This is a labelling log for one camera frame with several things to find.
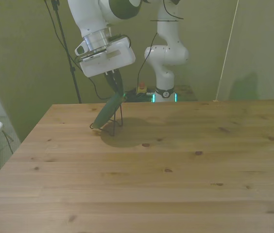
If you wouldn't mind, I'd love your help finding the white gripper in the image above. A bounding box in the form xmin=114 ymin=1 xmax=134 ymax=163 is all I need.
xmin=79 ymin=36 xmax=137 ymax=98

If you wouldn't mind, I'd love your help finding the dark teal round plate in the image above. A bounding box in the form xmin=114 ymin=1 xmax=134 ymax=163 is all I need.
xmin=90 ymin=93 xmax=126 ymax=130

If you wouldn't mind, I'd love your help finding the yellow emergency stop button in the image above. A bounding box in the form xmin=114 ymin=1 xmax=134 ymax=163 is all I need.
xmin=136 ymin=82 xmax=148 ymax=96

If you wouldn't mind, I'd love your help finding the black tripod stand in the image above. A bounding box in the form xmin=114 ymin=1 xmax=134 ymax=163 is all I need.
xmin=51 ymin=0 xmax=83 ymax=104

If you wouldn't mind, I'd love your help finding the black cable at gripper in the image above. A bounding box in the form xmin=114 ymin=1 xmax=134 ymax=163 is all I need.
xmin=74 ymin=56 xmax=115 ymax=100

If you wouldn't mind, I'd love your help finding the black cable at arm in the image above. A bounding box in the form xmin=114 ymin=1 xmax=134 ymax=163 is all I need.
xmin=137 ymin=0 xmax=184 ymax=94

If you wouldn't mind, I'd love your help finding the black wire plate rack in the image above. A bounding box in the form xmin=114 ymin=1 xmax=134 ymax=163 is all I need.
xmin=89 ymin=103 xmax=124 ymax=137

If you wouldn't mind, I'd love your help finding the white hanging cord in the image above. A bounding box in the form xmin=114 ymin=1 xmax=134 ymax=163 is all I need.
xmin=213 ymin=0 xmax=240 ymax=102

